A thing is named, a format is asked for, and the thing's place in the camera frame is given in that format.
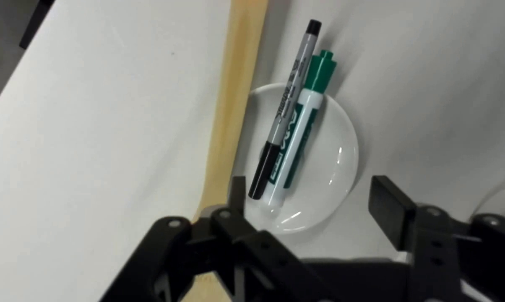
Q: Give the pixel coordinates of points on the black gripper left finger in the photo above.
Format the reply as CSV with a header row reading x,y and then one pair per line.
x,y
206,256

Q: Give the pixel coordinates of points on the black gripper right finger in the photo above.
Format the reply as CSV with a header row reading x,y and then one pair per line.
x,y
446,256

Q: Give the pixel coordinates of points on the green-capped white marker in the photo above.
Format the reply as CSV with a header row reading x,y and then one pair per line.
x,y
299,134

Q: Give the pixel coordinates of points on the small white plate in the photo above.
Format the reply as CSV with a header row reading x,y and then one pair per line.
x,y
329,156

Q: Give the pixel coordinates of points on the black and grey marker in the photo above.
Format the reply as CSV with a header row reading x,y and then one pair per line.
x,y
287,105

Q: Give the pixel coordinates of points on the wooden spoon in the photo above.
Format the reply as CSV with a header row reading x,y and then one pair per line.
x,y
240,83

